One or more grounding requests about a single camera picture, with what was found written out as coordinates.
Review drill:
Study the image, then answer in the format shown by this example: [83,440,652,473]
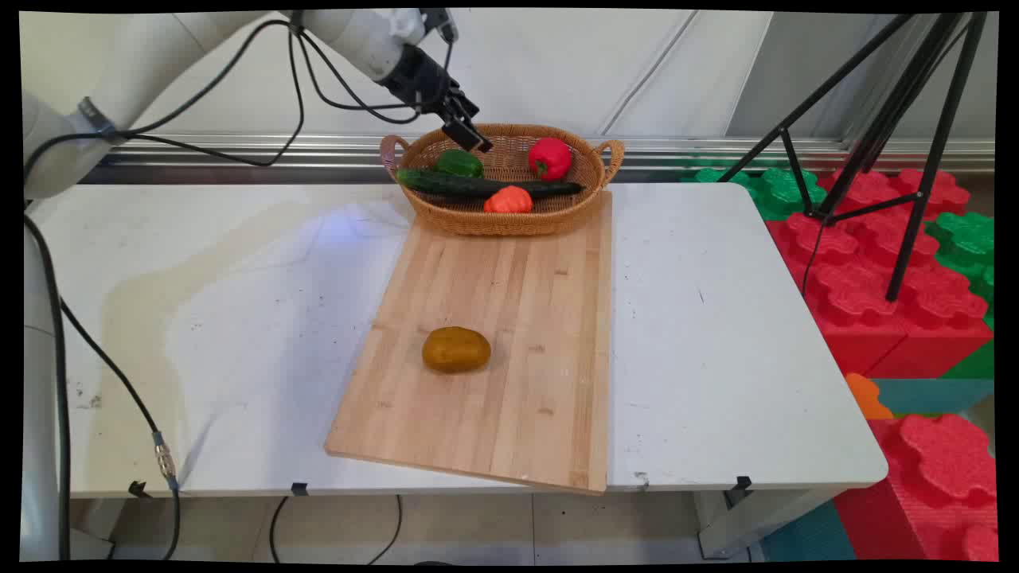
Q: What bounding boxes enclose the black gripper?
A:
[377,44,494,154]

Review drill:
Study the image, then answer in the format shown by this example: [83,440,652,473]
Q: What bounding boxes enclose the brown toy potato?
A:
[421,325,492,375]

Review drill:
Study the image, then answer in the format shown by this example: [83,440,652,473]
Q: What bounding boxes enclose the green toy bell pepper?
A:
[434,149,485,179]

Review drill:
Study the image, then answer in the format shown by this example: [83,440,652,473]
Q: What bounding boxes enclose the dark green toy cucumber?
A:
[396,168,586,200]

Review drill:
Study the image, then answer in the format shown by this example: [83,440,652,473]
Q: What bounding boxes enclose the red tomato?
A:
[527,137,573,181]

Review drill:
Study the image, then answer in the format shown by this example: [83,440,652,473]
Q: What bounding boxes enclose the orange toy pumpkin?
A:
[483,185,534,214]

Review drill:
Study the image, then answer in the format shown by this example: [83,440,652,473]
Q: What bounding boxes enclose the woven wicker basket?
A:
[379,123,626,238]

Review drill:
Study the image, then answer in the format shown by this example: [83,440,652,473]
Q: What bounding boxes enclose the wooden cutting board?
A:
[324,189,614,496]

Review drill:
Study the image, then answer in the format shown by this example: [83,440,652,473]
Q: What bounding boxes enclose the green foam block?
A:
[923,210,996,331]
[681,163,830,222]

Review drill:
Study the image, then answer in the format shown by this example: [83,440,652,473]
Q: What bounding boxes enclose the black tripod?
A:
[716,11,990,303]

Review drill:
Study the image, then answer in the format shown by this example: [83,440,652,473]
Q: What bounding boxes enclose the large red foam block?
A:
[763,167,993,380]

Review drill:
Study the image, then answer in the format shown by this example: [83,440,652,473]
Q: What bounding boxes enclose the orange foam piece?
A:
[845,372,896,421]

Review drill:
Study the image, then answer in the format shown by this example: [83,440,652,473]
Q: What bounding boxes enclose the white table leg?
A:
[691,487,841,559]

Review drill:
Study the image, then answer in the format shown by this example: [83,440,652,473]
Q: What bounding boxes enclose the metal wall rail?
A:
[78,132,996,185]

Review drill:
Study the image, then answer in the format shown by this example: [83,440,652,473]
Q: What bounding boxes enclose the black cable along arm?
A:
[22,20,456,188]

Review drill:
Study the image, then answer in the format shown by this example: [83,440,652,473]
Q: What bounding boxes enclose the black cable with metal connector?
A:
[22,213,182,562]

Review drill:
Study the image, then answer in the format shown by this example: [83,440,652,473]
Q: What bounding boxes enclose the thin black floor cable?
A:
[267,494,404,566]

